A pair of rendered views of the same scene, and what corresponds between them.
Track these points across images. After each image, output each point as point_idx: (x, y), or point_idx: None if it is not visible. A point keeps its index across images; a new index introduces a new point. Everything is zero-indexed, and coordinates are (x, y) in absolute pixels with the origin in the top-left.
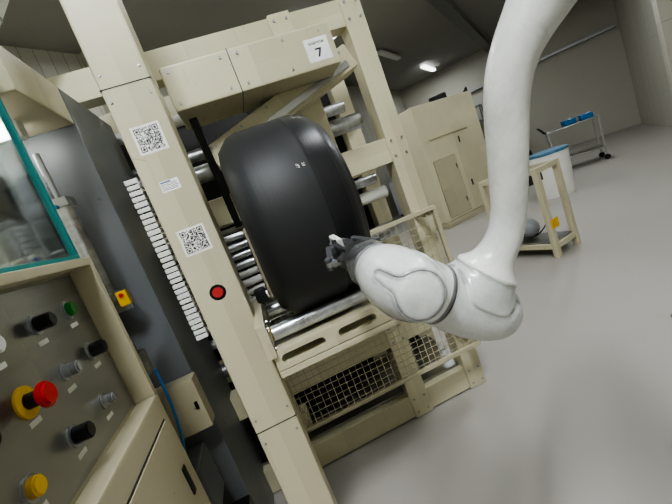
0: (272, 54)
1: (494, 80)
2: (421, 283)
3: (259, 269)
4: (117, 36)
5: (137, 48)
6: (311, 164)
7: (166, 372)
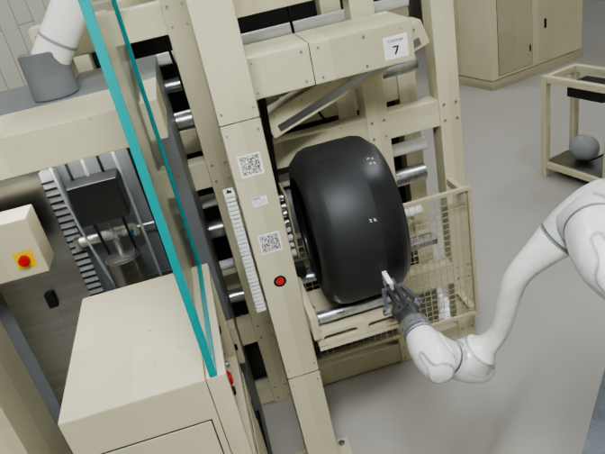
0: (350, 50)
1: (507, 283)
2: (443, 370)
3: (293, 231)
4: (239, 83)
5: (253, 93)
6: (381, 221)
7: None
